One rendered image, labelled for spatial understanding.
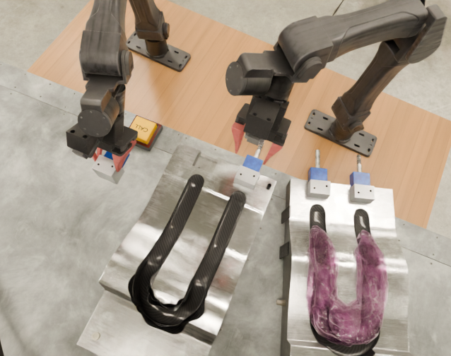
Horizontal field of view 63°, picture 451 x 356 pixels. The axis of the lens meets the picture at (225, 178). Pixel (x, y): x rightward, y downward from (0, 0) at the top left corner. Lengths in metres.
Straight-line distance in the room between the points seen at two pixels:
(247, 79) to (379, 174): 0.58
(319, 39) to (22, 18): 2.20
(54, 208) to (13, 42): 1.65
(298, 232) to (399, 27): 0.47
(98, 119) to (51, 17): 1.96
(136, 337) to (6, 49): 1.99
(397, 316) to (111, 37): 0.80
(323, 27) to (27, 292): 0.84
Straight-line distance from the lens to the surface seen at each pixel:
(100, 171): 0.85
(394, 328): 0.93
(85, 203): 1.01
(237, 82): 0.64
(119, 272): 0.81
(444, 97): 2.48
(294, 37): 0.65
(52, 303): 0.98
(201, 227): 0.86
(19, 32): 2.59
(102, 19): 0.73
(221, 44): 1.23
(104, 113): 0.67
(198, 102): 1.10
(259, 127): 0.63
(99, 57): 0.70
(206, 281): 0.80
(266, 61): 0.65
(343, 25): 0.68
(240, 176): 0.86
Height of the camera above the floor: 1.71
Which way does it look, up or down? 68 degrees down
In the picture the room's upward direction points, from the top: 7 degrees clockwise
